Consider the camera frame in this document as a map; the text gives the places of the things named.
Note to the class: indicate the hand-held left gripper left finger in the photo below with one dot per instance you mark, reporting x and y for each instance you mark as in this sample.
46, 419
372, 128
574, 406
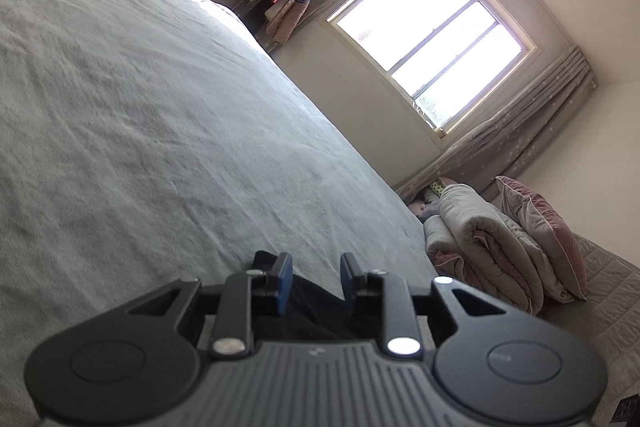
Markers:
285, 279

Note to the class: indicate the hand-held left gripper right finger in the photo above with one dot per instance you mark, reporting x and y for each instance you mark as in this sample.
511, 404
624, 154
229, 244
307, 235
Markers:
347, 279

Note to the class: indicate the black and cream sweatshirt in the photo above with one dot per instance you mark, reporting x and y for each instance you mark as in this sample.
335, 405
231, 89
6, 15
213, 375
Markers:
310, 307

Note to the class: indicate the pink hanging clothes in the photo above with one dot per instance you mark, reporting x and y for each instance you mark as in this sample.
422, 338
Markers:
282, 19

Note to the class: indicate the small pastel plush toy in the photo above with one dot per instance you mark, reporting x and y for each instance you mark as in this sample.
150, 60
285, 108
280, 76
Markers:
430, 207

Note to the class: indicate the folded grey pink comforter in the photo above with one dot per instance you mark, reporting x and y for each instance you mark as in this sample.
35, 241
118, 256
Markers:
480, 252

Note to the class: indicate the grey pink pillow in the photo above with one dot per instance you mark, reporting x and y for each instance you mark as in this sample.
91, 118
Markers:
545, 232

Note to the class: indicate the grey curtain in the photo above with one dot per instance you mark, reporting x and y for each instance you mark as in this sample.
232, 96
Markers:
525, 117

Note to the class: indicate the grey quilted headboard cover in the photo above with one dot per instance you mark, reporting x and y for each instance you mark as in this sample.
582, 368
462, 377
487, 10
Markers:
600, 307

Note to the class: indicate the window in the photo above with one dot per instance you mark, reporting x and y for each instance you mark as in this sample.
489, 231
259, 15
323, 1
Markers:
435, 37

